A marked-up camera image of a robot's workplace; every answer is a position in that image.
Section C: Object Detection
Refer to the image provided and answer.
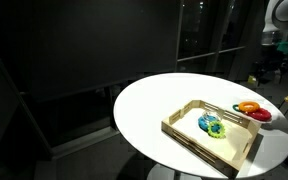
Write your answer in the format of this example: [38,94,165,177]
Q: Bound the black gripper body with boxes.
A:
[254,53,286,77]

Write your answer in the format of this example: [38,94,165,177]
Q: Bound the orange ring toy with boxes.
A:
[237,100,261,113]

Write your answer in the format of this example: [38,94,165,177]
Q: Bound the wooden slatted tray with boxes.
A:
[161,99,263,178]

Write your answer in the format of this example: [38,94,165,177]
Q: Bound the round table base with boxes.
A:
[146,162,202,180]

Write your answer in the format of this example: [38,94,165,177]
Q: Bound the red ring toy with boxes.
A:
[247,107,273,122]

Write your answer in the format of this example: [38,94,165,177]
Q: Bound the metal window frame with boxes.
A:
[175,0,247,73]

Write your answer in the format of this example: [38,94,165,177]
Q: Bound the clear transparent ring toy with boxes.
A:
[201,110,223,125]

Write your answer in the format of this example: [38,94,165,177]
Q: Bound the light green gear ring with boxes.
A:
[207,120,227,140]

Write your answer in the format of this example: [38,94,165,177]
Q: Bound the blue ring toy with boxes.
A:
[197,115,215,132]

